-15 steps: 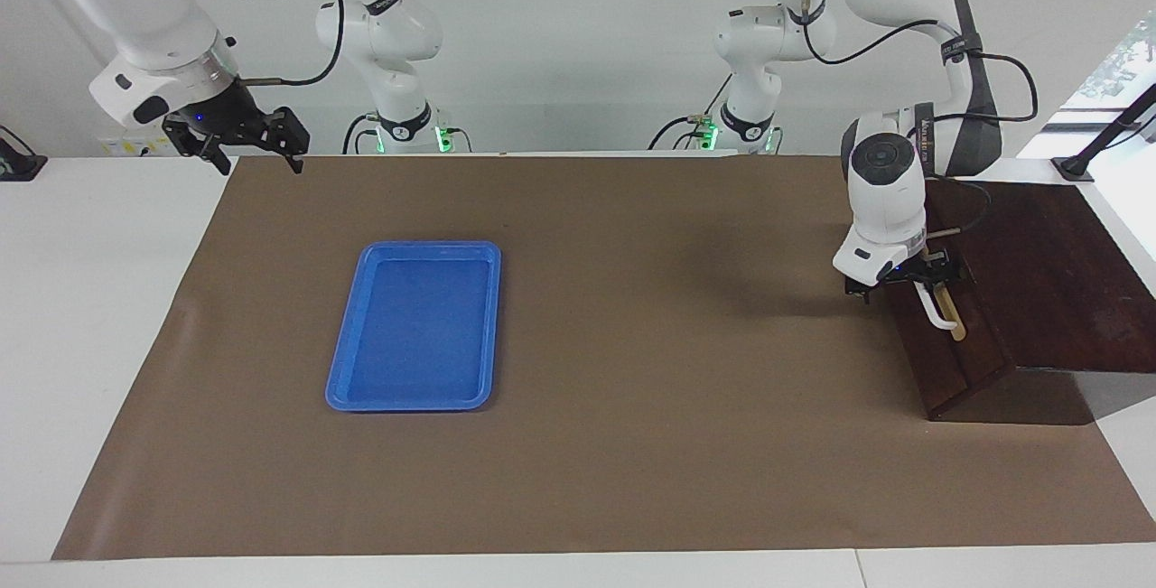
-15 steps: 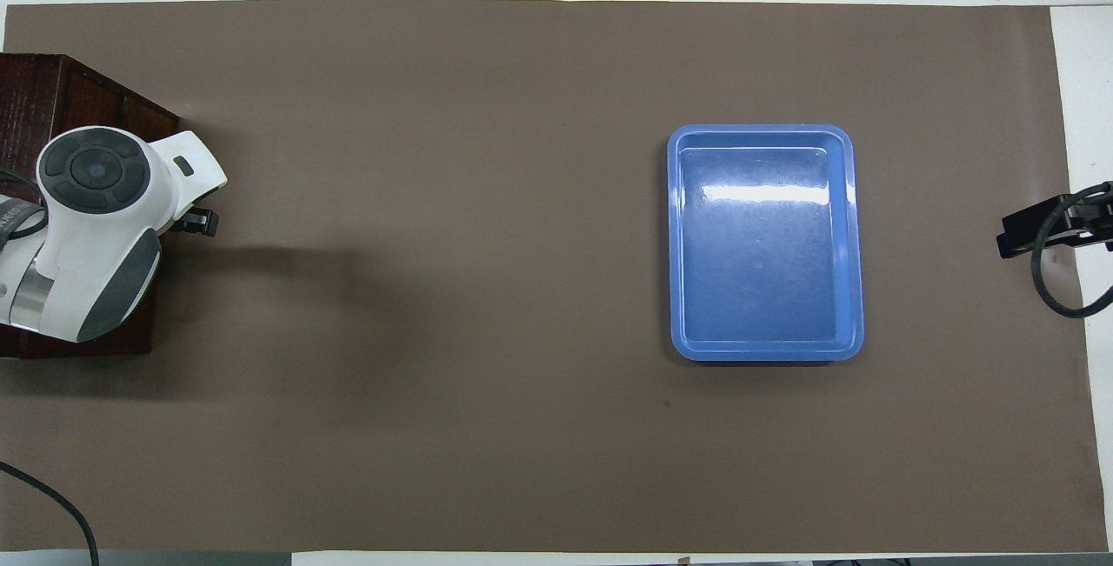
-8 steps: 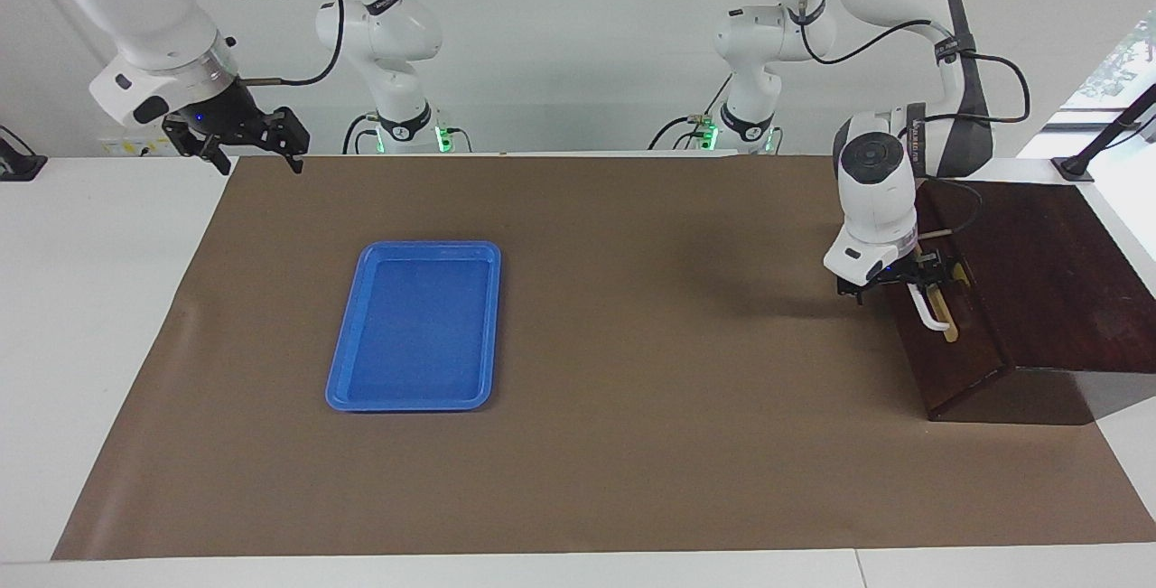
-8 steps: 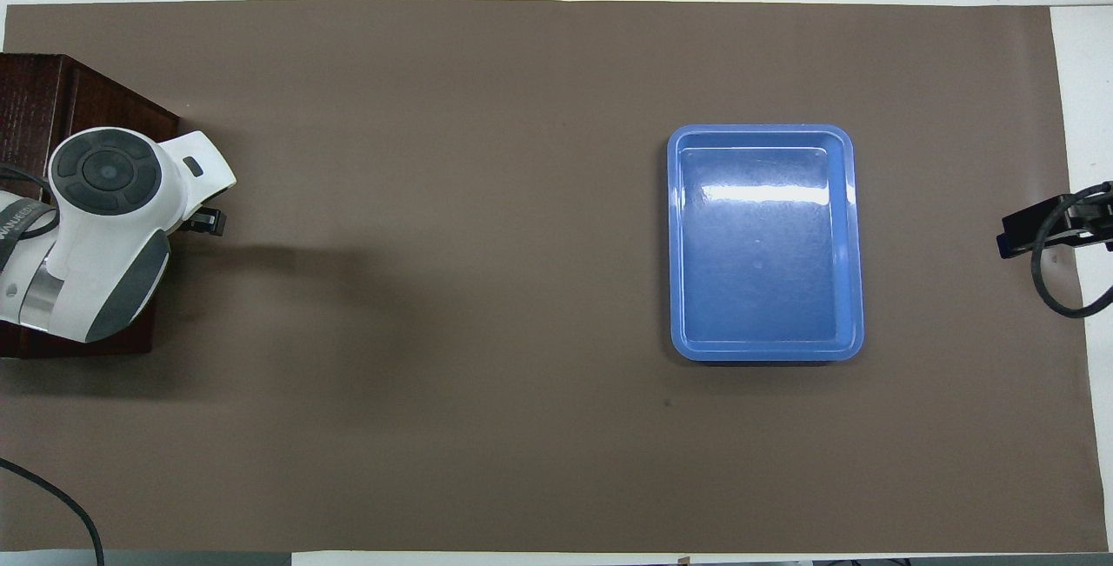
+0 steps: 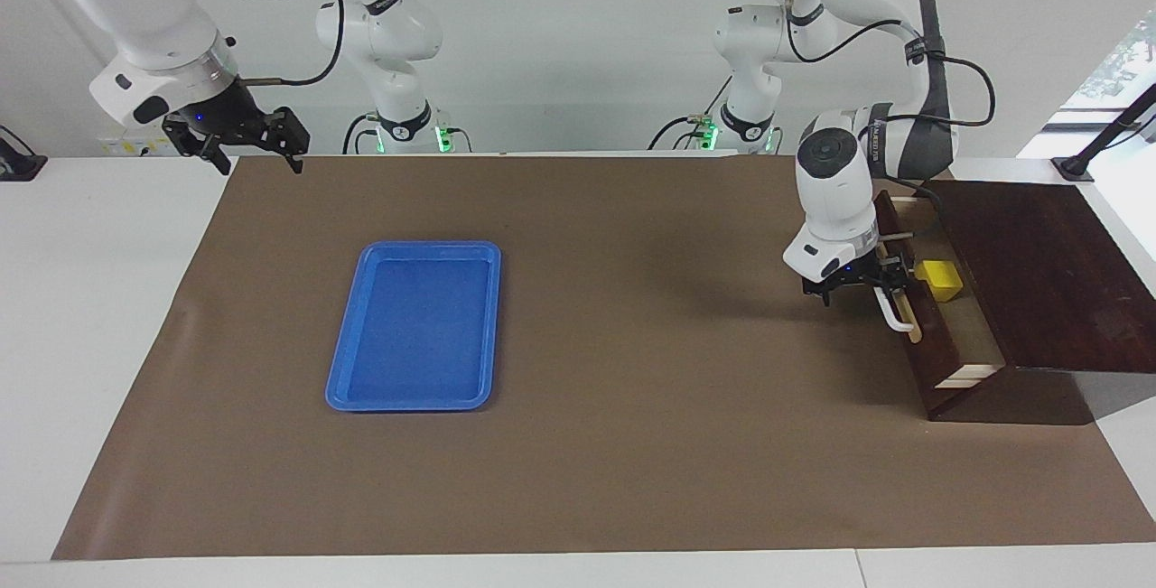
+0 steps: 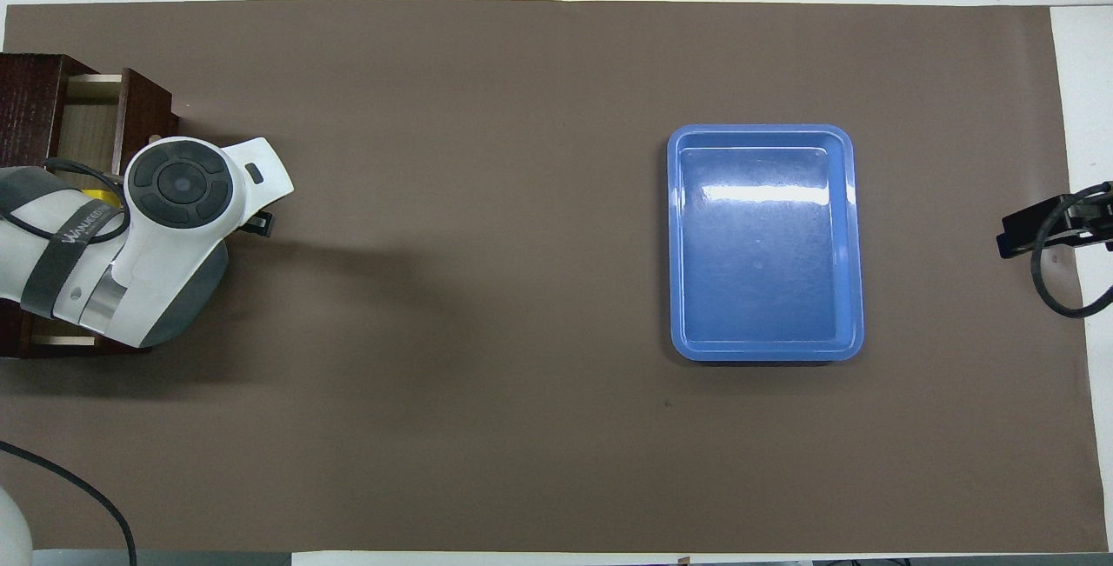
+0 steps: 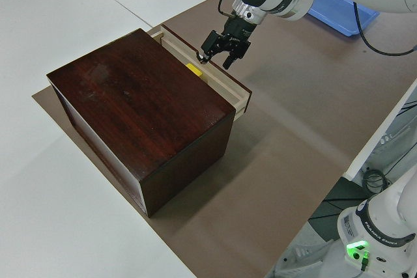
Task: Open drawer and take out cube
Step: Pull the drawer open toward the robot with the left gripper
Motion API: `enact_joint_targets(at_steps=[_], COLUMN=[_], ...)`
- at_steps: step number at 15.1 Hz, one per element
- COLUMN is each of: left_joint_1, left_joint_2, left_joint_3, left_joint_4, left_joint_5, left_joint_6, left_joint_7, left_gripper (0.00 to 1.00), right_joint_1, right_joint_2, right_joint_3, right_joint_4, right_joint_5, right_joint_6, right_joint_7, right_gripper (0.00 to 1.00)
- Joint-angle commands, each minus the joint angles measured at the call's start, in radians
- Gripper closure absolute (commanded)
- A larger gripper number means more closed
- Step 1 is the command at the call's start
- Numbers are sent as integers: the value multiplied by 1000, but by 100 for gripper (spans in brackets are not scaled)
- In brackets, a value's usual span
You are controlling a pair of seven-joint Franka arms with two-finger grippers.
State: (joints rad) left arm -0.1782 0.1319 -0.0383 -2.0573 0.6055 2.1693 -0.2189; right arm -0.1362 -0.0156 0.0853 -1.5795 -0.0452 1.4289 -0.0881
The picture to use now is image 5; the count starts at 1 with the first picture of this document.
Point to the black clamp stand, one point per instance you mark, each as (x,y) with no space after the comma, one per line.
(1075,168)

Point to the yellow cube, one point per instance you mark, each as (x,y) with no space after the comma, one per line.
(941,281)

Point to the white wall socket box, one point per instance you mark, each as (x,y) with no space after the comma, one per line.
(126,145)

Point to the black desk mount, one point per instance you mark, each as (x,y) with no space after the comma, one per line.
(18,168)

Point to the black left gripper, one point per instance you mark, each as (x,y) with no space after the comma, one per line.
(849,279)

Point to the brown paper table mat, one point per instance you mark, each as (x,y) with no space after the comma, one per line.
(632,443)

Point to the bright window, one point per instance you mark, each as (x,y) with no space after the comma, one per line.
(1120,73)

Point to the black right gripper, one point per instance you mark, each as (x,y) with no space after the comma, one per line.
(221,118)

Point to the dark wooden cabinet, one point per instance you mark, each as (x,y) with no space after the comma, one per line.
(1057,281)

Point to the blue plastic tray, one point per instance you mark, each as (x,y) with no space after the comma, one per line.
(415,335)

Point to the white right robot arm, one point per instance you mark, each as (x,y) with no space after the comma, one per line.
(144,10)

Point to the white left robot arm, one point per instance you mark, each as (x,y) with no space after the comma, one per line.
(835,200)

